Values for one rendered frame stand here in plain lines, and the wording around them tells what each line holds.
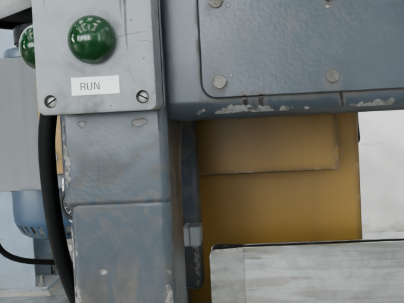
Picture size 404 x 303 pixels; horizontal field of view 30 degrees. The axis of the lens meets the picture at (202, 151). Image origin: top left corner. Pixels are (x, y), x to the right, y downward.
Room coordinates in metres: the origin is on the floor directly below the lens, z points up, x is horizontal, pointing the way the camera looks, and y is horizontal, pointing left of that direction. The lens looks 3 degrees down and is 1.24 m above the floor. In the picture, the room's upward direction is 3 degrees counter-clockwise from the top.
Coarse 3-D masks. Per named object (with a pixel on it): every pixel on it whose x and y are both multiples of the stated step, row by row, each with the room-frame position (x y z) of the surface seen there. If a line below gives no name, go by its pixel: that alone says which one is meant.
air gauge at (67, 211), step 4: (60, 196) 0.72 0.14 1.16; (64, 196) 0.72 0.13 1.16; (60, 200) 0.72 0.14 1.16; (64, 200) 0.72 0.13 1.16; (64, 204) 0.72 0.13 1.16; (64, 208) 0.72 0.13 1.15; (68, 208) 0.72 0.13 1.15; (64, 212) 0.71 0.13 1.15; (68, 212) 0.72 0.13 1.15; (68, 216) 0.72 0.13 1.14
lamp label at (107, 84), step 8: (72, 80) 0.47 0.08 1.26; (80, 80) 0.47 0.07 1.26; (88, 80) 0.47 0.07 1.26; (96, 80) 0.47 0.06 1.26; (104, 80) 0.47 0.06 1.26; (112, 80) 0.47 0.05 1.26; (72, 88) 0.47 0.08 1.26; (80, 88) 0.47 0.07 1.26; (88, 88) 0.47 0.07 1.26; (96, 88) 0.47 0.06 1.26; (104, 88) 0.47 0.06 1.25; (112, 88) 0.47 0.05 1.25
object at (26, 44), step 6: (24, 30) 0.49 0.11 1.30; (30, 30) 0.48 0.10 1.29; (24, 36) 0.48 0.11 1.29; (30, 36) 0.48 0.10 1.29; (24, 42) 0.48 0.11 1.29; (30, 42) 0.48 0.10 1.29; (24, 48) 0.48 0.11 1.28; (30, 48) 0.48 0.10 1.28; (24, 54) 0.48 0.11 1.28; (30, 54) 0.48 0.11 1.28; (24, 60) 0.49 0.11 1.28; (30, 60) 0.48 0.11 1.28; (30, 66) 0.49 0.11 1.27
